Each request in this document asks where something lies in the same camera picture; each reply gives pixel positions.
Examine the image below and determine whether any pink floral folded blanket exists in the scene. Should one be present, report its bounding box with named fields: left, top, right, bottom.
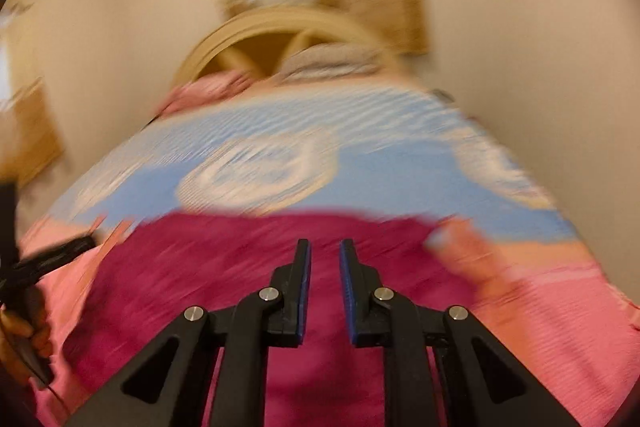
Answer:
left=155, top=74, right=261, bottom=118

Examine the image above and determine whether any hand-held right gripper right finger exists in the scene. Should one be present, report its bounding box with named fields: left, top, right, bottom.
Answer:
left=339, top=239, right=582, bottom=427

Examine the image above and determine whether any striped pillow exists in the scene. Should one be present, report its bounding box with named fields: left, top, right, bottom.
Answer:
left=277, top=43, right=388, bottom=80

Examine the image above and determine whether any cream wooden bed headboard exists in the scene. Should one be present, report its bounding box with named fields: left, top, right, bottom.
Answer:
left=175, top=7, right=401, bottom=82

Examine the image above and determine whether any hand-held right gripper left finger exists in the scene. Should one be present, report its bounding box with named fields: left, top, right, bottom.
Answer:
left=65, top=239, right=312, bottom=427

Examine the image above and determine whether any bed with pink blue sheet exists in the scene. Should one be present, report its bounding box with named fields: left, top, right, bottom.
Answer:
left=20, top=77, right=640, bottom=427

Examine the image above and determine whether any person's left hand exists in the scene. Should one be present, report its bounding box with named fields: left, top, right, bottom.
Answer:
left=0, top=307, right=54, bottom=385

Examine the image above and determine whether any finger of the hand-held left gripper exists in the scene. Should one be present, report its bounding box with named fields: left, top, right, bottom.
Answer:
left=17, top=237, right=97, bottom=279

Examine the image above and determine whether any magenta quilted down jacket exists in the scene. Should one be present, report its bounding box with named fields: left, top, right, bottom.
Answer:
left=62, top=207, right=481, bottom=427

